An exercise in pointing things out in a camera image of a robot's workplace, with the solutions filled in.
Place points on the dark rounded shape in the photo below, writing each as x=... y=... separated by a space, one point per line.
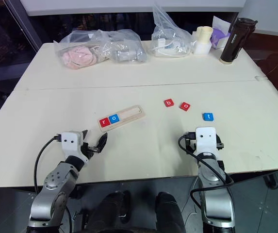
x=109 y=213
x=169 y=213

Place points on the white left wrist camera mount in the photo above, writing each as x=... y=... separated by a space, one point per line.
x=70 y=143

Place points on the red letter tile o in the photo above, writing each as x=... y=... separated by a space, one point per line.
x=185 y=106

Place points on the purple tissue pack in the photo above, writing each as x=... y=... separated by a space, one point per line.
x=220 y=36

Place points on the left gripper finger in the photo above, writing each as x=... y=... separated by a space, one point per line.
x=84 y=135
x=103 y=143

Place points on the blue letter tile o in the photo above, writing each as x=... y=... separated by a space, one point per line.
x=114 y=119

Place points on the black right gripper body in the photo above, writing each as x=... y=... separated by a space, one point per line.
x=219 y=143

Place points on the white board panel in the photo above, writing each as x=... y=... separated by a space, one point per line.
x=129 y=6

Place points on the wooden letter tray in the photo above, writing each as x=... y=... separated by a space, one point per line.
x=131 y=114

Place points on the grey cylindrical part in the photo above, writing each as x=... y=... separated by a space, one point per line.
x=129 y=54

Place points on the grey metal frame post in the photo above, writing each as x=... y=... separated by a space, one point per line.
x=24 y=21

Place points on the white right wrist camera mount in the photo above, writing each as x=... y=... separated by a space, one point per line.
x=204 y=138

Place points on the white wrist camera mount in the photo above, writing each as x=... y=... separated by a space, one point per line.
x=70 y=143
x=204 y=138

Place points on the red letter tile r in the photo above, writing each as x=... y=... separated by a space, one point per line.
x=104 y=122

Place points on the clear bag with white items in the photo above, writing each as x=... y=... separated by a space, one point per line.
x=168 y=36

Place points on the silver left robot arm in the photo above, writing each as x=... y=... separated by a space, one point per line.
x=53 y=184

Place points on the black drinking bottle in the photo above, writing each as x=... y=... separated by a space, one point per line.
x=235 y=38

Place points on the clear bag with grey part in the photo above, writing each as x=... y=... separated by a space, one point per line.
x=126 y=38

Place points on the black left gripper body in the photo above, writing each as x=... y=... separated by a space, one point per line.
x=89 y=149

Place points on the red letter tile b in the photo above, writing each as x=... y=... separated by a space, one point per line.
x=169 y=103

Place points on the black chair caster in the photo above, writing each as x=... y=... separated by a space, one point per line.
x=271 y=181

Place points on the white desk top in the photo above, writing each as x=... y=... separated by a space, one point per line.
x=269 y=14

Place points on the pink plush toy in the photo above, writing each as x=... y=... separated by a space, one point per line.
x=79 y=57

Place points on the clear bag with pink plush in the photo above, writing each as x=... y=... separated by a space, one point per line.
x=73 y=41

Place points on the blue letter tile t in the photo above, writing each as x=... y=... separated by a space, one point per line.
x=208 y=116

